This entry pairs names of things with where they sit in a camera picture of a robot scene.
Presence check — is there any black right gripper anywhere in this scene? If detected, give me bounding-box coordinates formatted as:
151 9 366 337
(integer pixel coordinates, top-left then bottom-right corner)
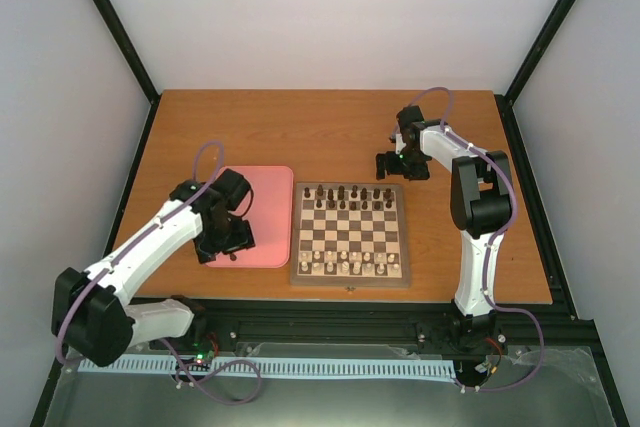
375 149 429 182

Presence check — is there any pink plastic tray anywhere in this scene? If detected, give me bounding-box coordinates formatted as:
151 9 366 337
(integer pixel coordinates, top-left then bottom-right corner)
206 166 294 269

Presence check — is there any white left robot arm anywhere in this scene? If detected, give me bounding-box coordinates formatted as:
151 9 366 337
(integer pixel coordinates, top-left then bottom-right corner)
51 169 255 367

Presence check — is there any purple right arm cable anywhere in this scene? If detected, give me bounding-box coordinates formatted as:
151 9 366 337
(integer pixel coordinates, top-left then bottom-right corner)
407 86 546 393

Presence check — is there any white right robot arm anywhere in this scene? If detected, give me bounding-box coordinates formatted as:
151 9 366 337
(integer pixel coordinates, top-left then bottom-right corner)
376 105 517 318

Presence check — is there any light blue cable duct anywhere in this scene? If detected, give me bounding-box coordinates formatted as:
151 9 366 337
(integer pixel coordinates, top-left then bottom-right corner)
77 354 456 383

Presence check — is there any grey metal base plate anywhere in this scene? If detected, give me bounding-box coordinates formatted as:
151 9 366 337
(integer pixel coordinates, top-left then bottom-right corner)
33 343 617 426

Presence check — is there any wooden chess board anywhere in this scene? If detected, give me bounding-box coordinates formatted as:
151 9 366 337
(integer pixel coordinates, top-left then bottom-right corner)
290 182 411 289

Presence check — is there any black aluminium frame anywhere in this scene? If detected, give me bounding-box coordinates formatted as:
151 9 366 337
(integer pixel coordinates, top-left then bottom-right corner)
29 0 640 427

